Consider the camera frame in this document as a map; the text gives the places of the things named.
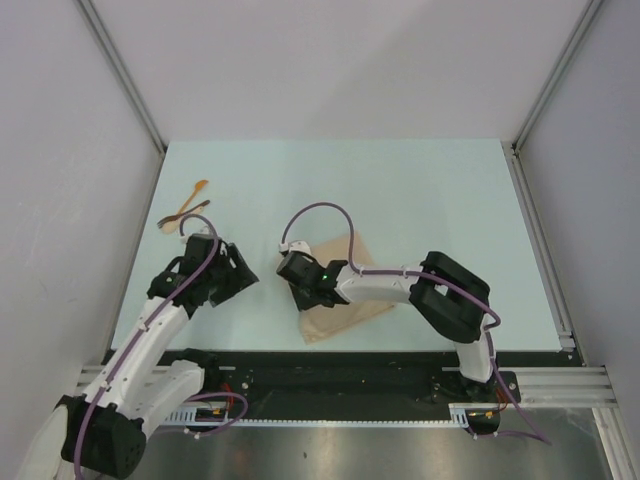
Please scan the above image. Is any beige cloth napkin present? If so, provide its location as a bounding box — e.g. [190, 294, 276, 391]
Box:
[298, 234, 395, 345]

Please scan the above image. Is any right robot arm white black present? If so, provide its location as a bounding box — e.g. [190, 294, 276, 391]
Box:
[276, 250, 498, 401]

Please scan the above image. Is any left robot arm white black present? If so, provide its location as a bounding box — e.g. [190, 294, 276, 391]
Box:
[60, 234, 258, 479]

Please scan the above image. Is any light wooden spoon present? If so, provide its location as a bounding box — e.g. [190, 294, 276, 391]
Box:
[160, 206, 205, 234]

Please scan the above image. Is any orange wooden spoon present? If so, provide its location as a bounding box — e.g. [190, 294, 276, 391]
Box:
[177, 179, 209, 214]

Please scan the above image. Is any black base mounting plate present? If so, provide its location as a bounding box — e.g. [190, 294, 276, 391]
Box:
[99, 349, 581, 421]

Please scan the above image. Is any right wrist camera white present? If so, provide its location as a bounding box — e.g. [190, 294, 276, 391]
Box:
[279, 240, 312, 256]

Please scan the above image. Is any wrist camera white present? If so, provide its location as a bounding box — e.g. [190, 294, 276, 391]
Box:
[279, 240, 312, 256]
[179, 227, 211, 245]

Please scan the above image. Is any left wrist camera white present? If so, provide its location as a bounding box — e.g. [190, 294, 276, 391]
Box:
[179, 227, 211, 245]

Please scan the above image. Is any white slotted cable duct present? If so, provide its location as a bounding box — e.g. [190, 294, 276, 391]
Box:
[161, 404, 501, 435]

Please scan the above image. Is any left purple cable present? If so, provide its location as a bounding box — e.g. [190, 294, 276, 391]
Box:
[72, 213, 249, 479]

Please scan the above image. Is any purple cable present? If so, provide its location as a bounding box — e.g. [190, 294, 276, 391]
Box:
[72, 213, 249, 479]
[281, 201, 551, 446]

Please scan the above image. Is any right aluminium table rail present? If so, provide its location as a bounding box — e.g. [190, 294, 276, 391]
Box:
[502, 142, 579, 352]

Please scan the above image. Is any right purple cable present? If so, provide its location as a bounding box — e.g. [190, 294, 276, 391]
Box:
[281, 201, 551, 446]

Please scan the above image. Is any front aluminium cross rail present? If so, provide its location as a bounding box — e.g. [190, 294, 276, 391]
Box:
[79, 360, 614, 410]

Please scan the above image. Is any left aluminium frame post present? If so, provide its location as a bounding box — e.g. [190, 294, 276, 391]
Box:
[73, 0, 168, 158]

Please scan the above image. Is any aluminium frame post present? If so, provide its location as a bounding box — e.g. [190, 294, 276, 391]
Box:
[511, 0, 606, 152]
[73, 0, 168, 158]

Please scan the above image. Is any right aluminium frame post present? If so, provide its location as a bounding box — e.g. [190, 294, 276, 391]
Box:
[511, 0, 606, 152]

